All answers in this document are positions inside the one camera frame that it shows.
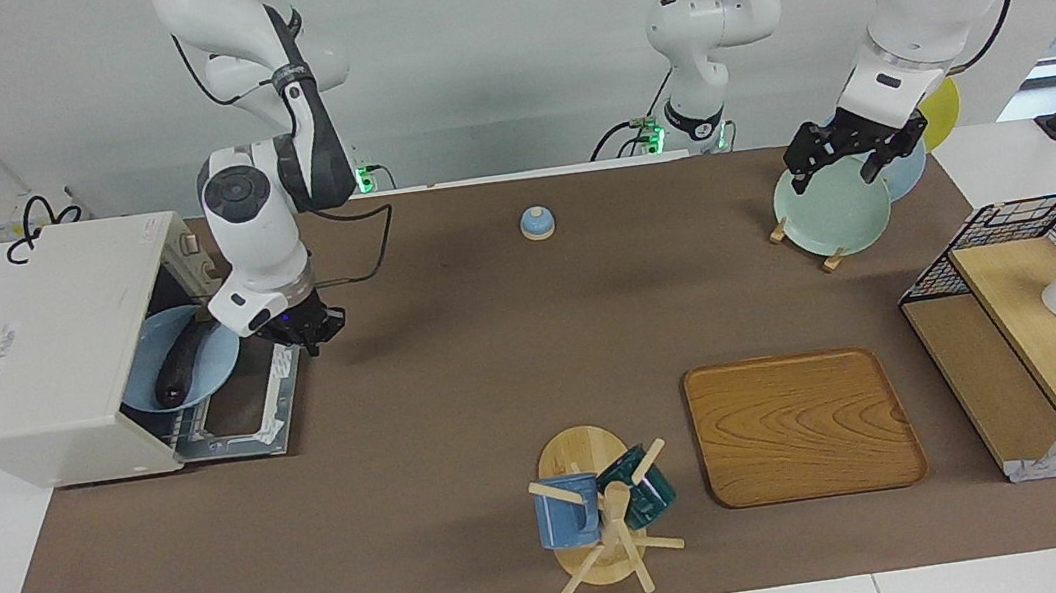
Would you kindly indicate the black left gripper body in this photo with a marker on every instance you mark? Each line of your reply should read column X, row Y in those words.
column 856, row 140

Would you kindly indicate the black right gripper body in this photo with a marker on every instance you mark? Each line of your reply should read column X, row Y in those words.
column 309, row 321

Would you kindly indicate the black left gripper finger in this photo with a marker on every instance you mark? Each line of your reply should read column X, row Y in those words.
column 873, row 168
column 801, row 177

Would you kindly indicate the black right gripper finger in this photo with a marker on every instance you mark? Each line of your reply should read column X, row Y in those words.
column 307, row 348
column 320, row 342

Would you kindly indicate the toaster oven glass door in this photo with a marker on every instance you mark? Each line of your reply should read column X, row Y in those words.
column 271, row 419

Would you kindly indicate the dark purple eggplant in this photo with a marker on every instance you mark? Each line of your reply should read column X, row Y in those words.
column 179, row 369

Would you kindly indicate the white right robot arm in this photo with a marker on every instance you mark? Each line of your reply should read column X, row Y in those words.
column 262, row 218

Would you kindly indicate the beige toaster oven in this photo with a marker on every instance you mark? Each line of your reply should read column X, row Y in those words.
column 50, row 345

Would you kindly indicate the light blue racked plate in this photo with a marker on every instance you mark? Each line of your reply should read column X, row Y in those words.
column 911, row 174

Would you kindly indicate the pale green plate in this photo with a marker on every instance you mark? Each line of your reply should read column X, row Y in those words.
column 835, row 213

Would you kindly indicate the wooden plate rack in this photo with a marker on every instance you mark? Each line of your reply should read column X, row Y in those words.
column 832, row 261

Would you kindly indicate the yellow plate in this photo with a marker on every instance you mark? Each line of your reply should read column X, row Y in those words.
column 943, row 109

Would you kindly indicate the brown table mat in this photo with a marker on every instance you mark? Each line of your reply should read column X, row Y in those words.
column 457, row 376

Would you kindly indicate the small blue lid wooden knob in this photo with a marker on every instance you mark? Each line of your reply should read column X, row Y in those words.
column 536, row 225

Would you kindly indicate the wooden serving tray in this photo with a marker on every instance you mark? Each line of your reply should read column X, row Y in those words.
column 801, row 424

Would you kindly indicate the wooden mug tree stand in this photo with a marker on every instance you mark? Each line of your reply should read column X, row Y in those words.
column 579, row 451

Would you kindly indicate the blue mug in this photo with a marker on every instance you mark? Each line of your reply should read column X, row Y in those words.
column 566, row 524

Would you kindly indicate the dark green mug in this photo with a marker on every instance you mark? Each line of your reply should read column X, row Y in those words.
column 653, row 495

